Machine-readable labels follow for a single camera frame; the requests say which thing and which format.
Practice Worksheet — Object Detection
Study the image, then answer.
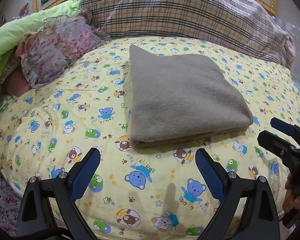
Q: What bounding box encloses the plaid beige quilt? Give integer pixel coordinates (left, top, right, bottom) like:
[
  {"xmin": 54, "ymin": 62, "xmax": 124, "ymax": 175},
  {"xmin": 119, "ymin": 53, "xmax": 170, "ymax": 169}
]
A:
[{"xmin": 80, "ymin": 0, "xmax": 295, "ymax": 68}]

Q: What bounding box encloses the yellow cartoon bear bedsheet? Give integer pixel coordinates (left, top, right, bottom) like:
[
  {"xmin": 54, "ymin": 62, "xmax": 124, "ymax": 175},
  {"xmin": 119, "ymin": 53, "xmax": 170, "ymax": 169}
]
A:
[{"xmin": 0, "ymin": 36, "xmax": 300, "ymax": 239}]

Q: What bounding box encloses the floral print sleeve forearm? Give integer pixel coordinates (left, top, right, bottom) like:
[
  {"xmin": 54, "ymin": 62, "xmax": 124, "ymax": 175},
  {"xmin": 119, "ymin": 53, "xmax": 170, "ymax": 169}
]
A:
[{"xmin": 0, "ymin": 172, "xmax": 21, "ymax": 236}]

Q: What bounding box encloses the light green blanket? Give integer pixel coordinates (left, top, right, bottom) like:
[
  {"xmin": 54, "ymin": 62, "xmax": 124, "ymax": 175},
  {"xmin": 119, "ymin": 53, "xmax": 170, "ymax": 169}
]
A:
[{"xmin": 0, "ymin": 0, "xmax": 81, "ymax": 77}]

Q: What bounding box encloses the beige knit sweater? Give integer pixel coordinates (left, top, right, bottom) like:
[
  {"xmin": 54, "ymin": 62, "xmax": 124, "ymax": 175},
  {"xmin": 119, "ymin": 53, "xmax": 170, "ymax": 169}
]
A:
[{"xmin": 129, "ymin": 46, "xmax": 253, "ymax": 147}]

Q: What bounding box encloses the floral ruffled pillow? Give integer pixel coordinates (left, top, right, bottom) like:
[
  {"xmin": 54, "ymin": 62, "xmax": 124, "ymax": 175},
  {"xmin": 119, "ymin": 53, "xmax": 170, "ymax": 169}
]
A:
[{"xmin": 1, "ymin": 9, "xmax": 111, "ymax": 96}]

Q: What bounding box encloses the person's right hand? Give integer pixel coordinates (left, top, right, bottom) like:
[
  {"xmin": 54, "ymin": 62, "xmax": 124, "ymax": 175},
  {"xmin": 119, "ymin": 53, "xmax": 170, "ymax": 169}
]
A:
[{"xmin": 282, "ymin": 173, "xmax": 300, "ymax": 213}]

